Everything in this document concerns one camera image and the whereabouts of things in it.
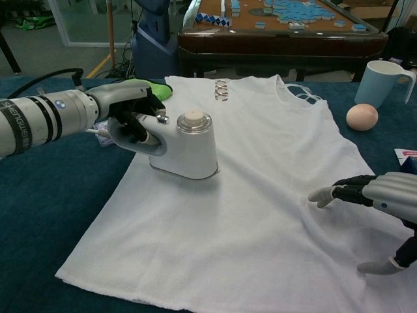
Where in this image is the white handheld garment steamer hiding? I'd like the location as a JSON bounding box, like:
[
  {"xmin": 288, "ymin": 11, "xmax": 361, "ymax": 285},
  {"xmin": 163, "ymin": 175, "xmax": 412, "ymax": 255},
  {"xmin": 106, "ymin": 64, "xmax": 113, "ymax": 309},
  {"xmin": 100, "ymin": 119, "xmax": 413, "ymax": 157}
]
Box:
[{"xmin": 106, "ymin": 109, "xmax": 221, "ymax": 181}]

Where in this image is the red white blue box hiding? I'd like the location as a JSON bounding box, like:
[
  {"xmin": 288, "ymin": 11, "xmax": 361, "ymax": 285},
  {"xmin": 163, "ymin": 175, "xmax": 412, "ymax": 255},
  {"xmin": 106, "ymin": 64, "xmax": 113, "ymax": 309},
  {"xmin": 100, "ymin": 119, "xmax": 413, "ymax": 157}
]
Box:
[{"xmin": 393, "ymin": 148, "xmax": 417, "ymax": 164}]

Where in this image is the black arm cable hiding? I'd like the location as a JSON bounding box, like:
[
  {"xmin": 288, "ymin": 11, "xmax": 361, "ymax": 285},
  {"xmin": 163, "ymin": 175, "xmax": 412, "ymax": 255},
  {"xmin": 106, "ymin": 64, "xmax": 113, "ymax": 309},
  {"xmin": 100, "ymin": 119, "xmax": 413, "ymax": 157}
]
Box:
[{"xmin": 8, "ymin": 67, "xmax": 85, "ymax": 99}]

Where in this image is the peach coloured egg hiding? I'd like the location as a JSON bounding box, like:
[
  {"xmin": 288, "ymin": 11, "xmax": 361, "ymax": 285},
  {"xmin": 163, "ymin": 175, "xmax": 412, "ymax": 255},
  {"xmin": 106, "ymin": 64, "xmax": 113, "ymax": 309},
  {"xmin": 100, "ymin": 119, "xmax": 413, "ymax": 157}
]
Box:
[{"xmin": 346, "ymin": 103, "xmax": 379, "ymax": 132}]

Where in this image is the dark blue felt table cover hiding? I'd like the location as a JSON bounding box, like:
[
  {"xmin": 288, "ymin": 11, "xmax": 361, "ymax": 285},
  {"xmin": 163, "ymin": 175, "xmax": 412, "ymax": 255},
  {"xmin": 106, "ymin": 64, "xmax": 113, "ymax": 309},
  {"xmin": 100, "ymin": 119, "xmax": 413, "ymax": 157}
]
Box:
[{"xmin": 0, "ymin": 76, "xmax": 417, "ymax": 313}]

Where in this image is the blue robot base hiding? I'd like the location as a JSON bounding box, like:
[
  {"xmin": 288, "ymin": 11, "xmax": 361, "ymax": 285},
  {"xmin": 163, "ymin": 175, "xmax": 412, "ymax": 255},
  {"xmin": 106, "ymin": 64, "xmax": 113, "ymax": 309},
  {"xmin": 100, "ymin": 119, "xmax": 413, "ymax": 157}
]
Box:
[{"xmin": 130, "ymin": 0, "xmax": 179, "ymax": 79}]

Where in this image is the blue mahjong tile pile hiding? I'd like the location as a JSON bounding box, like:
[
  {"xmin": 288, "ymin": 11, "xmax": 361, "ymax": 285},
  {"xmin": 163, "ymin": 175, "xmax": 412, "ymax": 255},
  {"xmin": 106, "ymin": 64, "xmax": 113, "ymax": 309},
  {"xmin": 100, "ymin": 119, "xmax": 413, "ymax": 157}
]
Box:
[{"xmin": 262, "ymin": 0, "xmax": 335, "ymax": 24}]

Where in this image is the blue white magic snake toy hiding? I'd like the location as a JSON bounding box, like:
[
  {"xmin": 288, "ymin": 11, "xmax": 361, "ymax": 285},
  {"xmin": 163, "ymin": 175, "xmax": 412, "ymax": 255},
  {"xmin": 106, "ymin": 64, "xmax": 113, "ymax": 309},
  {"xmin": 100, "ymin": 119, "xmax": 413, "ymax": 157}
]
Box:
[{"xmin": 194, "ymin": 12, "xmax": 233, "ymax": 28}]

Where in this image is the white sleeveless shirt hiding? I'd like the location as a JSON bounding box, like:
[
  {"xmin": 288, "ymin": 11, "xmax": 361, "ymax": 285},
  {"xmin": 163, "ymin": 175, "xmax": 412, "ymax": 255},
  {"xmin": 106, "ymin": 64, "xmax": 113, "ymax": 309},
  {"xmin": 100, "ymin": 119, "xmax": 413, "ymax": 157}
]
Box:
[{"xmin": 54, "ymin": 74, "xmax": 417, "ymax": 313}]

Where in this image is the brown mahjong table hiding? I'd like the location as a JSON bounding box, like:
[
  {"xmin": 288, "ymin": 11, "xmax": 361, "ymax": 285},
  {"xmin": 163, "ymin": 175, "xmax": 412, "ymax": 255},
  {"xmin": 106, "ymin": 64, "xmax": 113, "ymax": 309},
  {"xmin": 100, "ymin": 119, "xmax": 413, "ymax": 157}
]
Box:
[{"xmin": 177, "ymin": 0, "xmax": 390, "ymax": 82}]

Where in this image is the light blue mug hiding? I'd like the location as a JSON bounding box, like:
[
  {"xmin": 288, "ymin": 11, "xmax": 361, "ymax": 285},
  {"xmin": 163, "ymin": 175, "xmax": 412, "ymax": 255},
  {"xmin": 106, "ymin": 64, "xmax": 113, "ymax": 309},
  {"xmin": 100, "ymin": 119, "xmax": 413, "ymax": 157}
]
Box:
[{"xmin": 354, "ymin": 60, "xmax": 417, "ymax": 109}]

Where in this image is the black tripod leg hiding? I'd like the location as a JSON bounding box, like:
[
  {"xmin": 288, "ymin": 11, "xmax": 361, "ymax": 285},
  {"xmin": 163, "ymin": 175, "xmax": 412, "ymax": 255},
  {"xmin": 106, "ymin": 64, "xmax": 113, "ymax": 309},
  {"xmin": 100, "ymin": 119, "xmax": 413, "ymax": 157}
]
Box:
[{"xmin": 0, "ymin": 31, "xmax": 22, "ymax": 74}]

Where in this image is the black bag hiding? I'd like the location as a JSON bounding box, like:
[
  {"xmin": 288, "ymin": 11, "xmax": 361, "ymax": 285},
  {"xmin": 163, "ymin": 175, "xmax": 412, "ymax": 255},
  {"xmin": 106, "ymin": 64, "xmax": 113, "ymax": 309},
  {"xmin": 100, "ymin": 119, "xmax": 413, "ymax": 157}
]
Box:
[{"xmin": 379, "ymin": 27, "xmax": 417, "ymax": 65}]

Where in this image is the wooden pole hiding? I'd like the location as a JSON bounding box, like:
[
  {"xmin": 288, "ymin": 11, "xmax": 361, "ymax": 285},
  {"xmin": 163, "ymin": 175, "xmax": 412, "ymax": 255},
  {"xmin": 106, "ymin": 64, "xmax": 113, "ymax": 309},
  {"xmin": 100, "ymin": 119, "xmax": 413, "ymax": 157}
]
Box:
[{"xmin": 109, "ymin": 0, "xmax": 117, "ymax": 66}]

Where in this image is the green bag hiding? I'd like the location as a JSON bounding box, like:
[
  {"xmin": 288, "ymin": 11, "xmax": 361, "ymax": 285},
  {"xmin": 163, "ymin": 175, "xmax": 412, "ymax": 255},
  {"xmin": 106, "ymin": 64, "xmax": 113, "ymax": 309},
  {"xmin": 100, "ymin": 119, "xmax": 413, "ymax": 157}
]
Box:
[{"xmin": 14, "ymin": 18, "xmax": 55, "ymax": 33}]

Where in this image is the brown cardboard box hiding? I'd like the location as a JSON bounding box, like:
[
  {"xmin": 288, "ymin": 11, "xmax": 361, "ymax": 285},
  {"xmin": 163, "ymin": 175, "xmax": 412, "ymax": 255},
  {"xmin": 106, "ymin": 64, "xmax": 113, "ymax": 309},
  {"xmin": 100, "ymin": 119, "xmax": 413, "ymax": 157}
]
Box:
[{"xmin": 338, "ymin": 0, "xmax": 417, "ymax": 23}]

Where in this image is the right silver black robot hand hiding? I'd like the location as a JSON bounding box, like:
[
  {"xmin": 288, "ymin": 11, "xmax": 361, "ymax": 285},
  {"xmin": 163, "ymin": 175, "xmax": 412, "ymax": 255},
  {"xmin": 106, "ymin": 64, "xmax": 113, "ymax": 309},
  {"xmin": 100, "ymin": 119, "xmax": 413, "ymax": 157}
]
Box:
[{"xmin": 308, "ymin": 171, "xmax": 417, "ymax": 276}]

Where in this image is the white framed glass partition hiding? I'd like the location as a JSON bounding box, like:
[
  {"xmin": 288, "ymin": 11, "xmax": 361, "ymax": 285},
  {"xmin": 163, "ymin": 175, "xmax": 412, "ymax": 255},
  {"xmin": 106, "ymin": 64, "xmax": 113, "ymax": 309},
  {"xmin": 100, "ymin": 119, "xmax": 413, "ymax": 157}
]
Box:
[{"xmin": 51, "ymin": 0, "xmax": 139, "ymax": 47}]

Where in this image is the green folded cloth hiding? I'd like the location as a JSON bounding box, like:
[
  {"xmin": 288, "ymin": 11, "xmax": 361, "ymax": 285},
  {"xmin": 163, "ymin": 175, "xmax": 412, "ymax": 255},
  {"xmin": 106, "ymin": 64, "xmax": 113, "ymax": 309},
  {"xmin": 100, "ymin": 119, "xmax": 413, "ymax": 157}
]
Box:
[{"xmin": 123, "ymin": 78, "xmax": 173, "ymax": 102}]

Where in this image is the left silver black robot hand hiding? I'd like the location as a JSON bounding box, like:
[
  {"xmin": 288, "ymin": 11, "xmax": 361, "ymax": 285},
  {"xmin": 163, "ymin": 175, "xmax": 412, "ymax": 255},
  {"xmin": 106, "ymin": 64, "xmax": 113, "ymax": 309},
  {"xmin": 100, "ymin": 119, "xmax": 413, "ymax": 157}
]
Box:
[{"xmin": 85, "ymin": 80, "xmax": 169, "ymax": 146}]

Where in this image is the black floor cable bundle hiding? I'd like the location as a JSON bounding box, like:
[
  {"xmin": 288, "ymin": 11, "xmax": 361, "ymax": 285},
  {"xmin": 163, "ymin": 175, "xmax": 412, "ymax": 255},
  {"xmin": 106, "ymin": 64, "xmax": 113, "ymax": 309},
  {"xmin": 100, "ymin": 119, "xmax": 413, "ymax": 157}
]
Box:
[{"xmin": 109, "ymin": 19, "xmax": 136, "ymax": 79}]

